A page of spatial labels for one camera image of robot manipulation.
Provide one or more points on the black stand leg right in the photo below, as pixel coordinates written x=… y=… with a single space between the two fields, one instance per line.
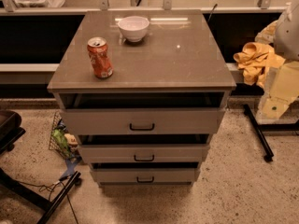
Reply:
x=261 y=128

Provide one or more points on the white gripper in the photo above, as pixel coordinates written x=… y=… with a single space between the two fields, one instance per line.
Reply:
x=288 y=36

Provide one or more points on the orange soda can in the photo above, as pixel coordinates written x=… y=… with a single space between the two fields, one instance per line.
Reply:
x=97 y=50

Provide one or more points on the yellow cloth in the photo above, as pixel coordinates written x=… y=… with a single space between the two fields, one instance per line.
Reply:
x=257 y=57

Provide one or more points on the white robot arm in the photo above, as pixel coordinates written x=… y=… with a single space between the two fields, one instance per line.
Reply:
x=286 y=39

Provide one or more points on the grey drawer cabinet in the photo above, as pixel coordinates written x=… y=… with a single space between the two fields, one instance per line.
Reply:
x=176 y=65

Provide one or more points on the white bowl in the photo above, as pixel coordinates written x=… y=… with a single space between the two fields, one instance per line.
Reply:
x=134 y=28

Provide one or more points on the grey drawer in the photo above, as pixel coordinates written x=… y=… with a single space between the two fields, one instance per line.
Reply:
x=142 y=121
x=144 y=176
x=143 y=153

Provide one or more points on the blue tape strip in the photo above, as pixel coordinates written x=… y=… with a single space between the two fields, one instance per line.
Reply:
x=70 y=167

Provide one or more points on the wire basket with items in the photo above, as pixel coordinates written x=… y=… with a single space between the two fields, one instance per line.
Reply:
x=61 y=141

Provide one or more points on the black chair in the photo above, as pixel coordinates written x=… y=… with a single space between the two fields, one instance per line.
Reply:
x=10 y=129

